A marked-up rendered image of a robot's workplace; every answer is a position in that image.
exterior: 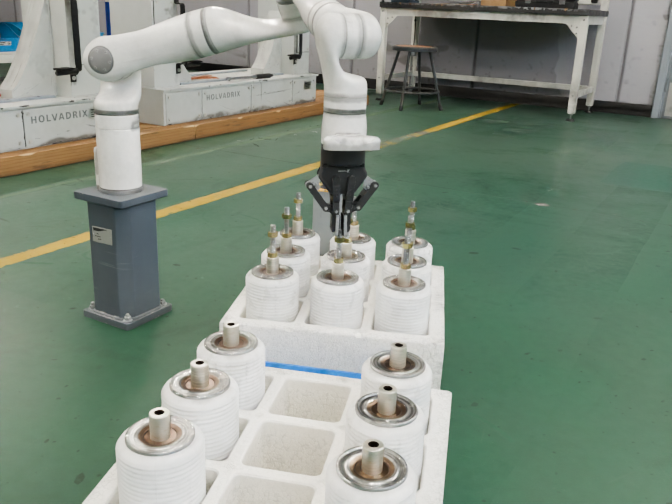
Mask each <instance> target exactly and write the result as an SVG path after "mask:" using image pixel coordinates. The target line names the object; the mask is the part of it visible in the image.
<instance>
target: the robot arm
mask: <svg viewBox="0 0 672 504"><path fill-rule="evenodd" d="M276 3H277V6H278V9H279V12H280V15H281V18H275V19H260V18H254V17H250V16H247V15H243V14H241V13H238V12H235V11H232V10H229V9H225V8H222V7H216V6H209V7H205V8H202V9H198V10H195V11H191V12H187V13H185V14H182V15H179V16H176V17H173V18H170V19H167V20H165V21H162V22H160V23H157V24H155V25H152V26H150V27H147V28H145V29H142V30H138V31H134V32H129V33H124V34H118V35H110V36H101V37H98V38H95V39H94V40H92V41H91V42H90V43H89V44H88V45H87V47H86V48H85V50H84V53H83V64H84V67H85V69H86V70H87V72H88V73H89V74H90V75H91V76H93V77H94V78H96V79H98V80H100V91H99V93H98V95H97V97H96V98H95V100H94V115H95V128H96V143H97V147H94V160H95V174H96V188H97V190H100V192H101V193H104V194H109V195H129V194H135V193H139V192H141V191H142V190H143V187H142V166H141V146H140V127H139V102H140V99H141V69H144V68H147V67H150V66H155V65H161V64H169V63H178V62H184V61H190V60H195V59H200V58H204V57H208V56H212V55H216V54H219V53H222V52H225V51H229V50H232V49H235V48H239V47H242V46H246V45H249V44H253V43H257V42H262V41H267V40H272V39H277V38H283V37H288V36H294V35H298V34H303V33H307V32H310V33H311V34H312V35H313V36H314V37H315V43H316V48H317V52H318V55H319V59H320V63H321V68H322V74H323V81H324V110H323V119H322V126H321V157H320V167H319V169H318V171H317V175H316V176H315V177H314V178H312V179H311V180H306V181H305V183H304V184H305V186H306V187H307V189H308V190H309V192H310V193H311V194H312V196H313V197H314V199H315V200H316V201H317V203H318V204H319V205H320V207H321V208H322V210H323V211H325V212H330V230H331V231H332V232H333V234H334V235H335V236H339V228H340V215H339V212H340V195H341V194H342V197H343V200H342V212H341V230H342V236H346V235H347V232H349V231H350V222H351V213H352V212H354V211H360V210H361V209H362V208H363V207H364V205H365V204H366V203H367V201H368V200H369V199H370V198H371V196H372V195H373V194H374V192H375V191H376V190H377V189H378V187H379V184H378V183H377V182H376V181H375V180H374V179H371V178H370V177H368V176H367V171H366V169H365V153H366V151H373V150H380V139H379V138H378V137H376V136H366V133H367V123H366V102H367V82H366V80H365V78H363V77H361V76H358V75H354V74H350V73H346V72H344V71H343V70H342V68H341V66H340V64H339V59H368V58H370V57H372V56H373V55H375V54H376V52H377V51H378V50H379V48H380V45H381V42H382V31H381V27H380V25H379V23H378V21H377V20H376V18H375V17H374V16H373V15H371V14H369V13H367V12H364V11H360V10H356V9H351V8H347V7H344V6H343V5H342V4H340V3H338V2H337V1H335V0H276ZM320 181H321V182H322V184H323V185H324V186H325V188H326V189H327V191H328V192H329V197H330V204H329V203H327V202H325V200H324V199H323V197H322V196H321V195H320V193H319V192H318V190H319V189H320V185H319V182H320ZM363 181H364V183H363ZM362 183H363V189H362V191H361V192H360V193H359V195H358V196H357V197H356V199H355V200H354V201H353V198H354V193H355V192H356V191H357V189H358V188H359V187H360V185H361V184H362Z"/></svg>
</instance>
